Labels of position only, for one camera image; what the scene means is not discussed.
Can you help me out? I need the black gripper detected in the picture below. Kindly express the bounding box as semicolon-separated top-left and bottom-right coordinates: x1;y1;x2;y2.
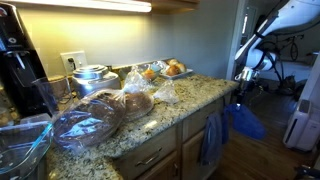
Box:
235;79;256;106

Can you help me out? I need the clear empty plastic bag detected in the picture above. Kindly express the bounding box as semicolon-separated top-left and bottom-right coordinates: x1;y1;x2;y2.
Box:
152;79;181;106

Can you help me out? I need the gray knit towel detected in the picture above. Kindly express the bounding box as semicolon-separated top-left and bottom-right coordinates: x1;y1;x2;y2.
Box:
199;112;224;167

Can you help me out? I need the white wall outlet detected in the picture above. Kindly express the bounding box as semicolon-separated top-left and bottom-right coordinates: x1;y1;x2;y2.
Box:
60;50;89;76

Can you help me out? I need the wooden upper cabinet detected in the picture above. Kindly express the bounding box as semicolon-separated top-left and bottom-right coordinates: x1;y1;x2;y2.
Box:
149;0;202;15

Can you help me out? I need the metal drawer handle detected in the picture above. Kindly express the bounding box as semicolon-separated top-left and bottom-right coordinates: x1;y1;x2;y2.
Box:
134;147;164;168

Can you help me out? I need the wooden base cabinet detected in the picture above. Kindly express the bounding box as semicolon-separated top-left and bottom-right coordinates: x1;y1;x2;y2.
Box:
112;93;235;180

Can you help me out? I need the white serving tray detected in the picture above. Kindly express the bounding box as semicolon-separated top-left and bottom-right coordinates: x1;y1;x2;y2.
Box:
161;67;194;81

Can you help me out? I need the bagged dark bread loaf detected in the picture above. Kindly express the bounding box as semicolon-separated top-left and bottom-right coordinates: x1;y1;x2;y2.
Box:
50;88;127;152

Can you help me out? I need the black coffee machine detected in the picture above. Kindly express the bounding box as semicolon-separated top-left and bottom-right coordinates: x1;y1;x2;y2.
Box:
0;1;48;118

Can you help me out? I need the blue towel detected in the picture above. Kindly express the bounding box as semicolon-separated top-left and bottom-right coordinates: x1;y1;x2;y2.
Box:
225;103;268;141

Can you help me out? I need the bagged round bread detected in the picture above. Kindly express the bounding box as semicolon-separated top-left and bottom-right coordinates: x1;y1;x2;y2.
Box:
122;65;156;123

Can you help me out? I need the wide wooden drawer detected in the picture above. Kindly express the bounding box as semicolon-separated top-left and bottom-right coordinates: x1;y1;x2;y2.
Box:
181;97;226;143

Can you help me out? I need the wide wooden cabinet door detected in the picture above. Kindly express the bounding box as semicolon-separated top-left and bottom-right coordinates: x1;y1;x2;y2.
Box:
181;129;224;180

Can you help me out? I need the white door frame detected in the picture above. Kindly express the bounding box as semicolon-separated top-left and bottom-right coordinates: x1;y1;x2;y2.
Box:
225;0;249;82

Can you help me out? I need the clear glass baking dish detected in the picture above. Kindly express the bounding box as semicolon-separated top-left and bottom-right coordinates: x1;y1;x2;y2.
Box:
0;119;55;177

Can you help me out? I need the clear glass pitcher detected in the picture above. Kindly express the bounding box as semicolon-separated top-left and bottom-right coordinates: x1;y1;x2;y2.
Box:
32;75;75;117

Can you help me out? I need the white floor appliance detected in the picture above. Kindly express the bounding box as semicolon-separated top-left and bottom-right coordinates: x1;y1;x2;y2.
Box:
282;52;320;153

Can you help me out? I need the glass fruit bowl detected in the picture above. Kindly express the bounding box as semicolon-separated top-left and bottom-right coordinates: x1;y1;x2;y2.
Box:
139;63;165;83

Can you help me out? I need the narrow wooden drawer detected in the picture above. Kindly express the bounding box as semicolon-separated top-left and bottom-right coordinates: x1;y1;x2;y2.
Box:
113;124;178;180

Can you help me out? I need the bread roll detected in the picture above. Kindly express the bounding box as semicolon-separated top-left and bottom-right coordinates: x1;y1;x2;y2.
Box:
165;64;181;77
167;58;180;67
176;62;187;74

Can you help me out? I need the orange fruit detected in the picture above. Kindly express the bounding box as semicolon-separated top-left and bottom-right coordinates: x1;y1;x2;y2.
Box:
143;68;157;81

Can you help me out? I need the under-cabinet light strip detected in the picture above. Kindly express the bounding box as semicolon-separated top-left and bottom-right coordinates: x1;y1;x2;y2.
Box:
6;0;153;14

